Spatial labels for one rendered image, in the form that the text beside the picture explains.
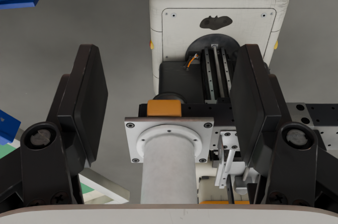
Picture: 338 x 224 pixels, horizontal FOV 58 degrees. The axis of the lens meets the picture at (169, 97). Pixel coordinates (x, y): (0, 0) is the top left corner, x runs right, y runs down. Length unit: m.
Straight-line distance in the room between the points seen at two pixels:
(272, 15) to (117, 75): 1.05
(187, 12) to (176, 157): 0.96
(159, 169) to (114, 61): 1.49
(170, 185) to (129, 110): 1.81
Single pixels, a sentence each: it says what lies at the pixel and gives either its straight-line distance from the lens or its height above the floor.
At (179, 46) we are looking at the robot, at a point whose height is 0.28.
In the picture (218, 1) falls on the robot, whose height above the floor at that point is 0.27.
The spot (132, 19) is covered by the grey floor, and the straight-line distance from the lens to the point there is 1.76.
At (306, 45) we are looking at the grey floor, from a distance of 2.02.
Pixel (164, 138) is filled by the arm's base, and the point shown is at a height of 1.16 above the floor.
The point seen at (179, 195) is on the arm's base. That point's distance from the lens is 0.49.
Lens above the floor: 1.47
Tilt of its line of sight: 43 degrees down
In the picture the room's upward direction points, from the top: 180 degrees counter-clockwise
